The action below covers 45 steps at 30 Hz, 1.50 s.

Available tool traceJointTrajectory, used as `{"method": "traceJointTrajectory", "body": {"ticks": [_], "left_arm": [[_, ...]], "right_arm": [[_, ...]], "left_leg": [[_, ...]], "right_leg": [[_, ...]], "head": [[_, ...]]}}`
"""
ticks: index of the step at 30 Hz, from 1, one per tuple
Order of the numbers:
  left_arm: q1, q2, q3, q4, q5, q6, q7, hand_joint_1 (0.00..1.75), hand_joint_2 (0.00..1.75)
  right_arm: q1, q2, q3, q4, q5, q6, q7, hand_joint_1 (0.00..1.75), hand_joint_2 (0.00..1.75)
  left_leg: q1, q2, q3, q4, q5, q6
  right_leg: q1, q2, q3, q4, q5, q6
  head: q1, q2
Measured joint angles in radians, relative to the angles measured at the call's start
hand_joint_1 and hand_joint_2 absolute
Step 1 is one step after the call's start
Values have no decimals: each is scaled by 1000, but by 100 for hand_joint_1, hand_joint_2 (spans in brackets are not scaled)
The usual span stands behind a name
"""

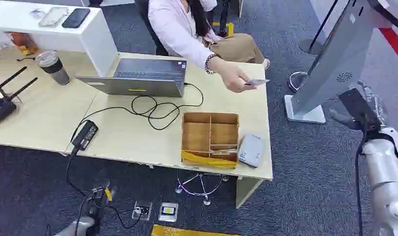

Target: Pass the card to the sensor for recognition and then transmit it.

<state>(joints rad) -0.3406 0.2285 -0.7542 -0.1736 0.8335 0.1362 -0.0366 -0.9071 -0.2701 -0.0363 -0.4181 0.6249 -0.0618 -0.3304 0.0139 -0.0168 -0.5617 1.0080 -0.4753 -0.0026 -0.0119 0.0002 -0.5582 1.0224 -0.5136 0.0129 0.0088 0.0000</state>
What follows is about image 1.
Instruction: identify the yellow floor sheet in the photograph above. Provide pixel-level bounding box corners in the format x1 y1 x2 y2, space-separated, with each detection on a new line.
150 224 240 236

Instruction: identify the grey tumbler with clear lid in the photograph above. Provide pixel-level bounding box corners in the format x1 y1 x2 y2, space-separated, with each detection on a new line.
35 50 71 87

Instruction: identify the red floor tape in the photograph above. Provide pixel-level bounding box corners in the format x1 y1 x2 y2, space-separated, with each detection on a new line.
378 28 398 69

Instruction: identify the black router with antennas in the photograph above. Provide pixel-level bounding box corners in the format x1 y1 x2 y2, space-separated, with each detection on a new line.
0 66 39 129

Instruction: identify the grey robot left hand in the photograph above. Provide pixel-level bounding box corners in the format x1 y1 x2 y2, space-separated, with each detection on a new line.
85 184 118 218

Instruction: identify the wooden divided card box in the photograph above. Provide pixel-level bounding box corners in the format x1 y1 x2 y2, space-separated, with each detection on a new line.
180 112 240 169

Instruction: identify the stack of cards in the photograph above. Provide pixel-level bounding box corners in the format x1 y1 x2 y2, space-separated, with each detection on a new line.
211 148 238 156

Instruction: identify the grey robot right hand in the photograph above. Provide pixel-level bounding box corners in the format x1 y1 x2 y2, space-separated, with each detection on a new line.
329 81 389 133

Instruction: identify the chrome stool base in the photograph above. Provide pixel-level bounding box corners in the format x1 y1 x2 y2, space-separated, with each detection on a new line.
174 169 229 207

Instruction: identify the dark bead bracelet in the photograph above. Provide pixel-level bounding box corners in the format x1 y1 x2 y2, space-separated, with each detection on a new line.
204 53 218 75

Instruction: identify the silver floor socket with plug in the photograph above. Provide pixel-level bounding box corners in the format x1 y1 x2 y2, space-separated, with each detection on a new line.
131 200 153 222

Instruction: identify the round metal floor base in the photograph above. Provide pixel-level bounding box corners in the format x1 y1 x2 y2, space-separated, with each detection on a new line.
287 71 309 94

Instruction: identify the small clear plastic wrapper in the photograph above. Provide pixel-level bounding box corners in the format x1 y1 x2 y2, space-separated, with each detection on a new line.
29 8 46 20

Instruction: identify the person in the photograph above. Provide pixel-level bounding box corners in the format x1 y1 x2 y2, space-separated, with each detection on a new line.
147 0 271 94

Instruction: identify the black power adapter brick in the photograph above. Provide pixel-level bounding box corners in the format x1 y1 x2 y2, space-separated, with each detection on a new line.
71 119 100 152

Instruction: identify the white desk shelf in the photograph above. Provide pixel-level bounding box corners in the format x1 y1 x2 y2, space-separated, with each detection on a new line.
0 0 118 78

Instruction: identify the silver floor socket plate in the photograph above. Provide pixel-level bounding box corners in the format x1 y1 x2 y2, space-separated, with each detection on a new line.
158 202 179 223

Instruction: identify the black laptop power cable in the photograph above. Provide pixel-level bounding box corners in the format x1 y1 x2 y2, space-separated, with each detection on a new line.
70 82 205 144

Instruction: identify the black mains cable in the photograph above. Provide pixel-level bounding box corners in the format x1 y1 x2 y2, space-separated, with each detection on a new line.
65 147 144 230

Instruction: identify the grey kiosk screen stand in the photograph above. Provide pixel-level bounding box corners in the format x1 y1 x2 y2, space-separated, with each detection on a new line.
284 0 398 125

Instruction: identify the grey card reader device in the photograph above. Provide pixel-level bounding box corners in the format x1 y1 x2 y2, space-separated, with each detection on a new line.
237 133 266 169

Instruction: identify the orange snack bag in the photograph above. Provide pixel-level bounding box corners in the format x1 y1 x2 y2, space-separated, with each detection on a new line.
6 31 39 57

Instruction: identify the grey open laptop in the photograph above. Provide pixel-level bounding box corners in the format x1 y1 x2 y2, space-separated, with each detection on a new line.
74 58 188 98

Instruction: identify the yellow frame object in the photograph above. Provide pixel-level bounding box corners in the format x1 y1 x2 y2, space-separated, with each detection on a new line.
212 22 235 37

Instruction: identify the person's right hand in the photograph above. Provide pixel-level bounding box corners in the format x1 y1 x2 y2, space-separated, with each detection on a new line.
214 59 257 94

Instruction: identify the white card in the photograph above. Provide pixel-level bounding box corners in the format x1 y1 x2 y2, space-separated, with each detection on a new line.
244 78 270 87

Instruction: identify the clear plastic tray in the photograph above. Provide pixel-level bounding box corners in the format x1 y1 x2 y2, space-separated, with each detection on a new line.
38 6 70 29

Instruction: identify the black smartphone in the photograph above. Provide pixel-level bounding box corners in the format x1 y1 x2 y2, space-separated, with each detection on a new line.
61 8 91 30

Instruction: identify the black stanchion with round base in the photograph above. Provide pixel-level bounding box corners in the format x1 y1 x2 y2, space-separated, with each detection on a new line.
298 0 340 56

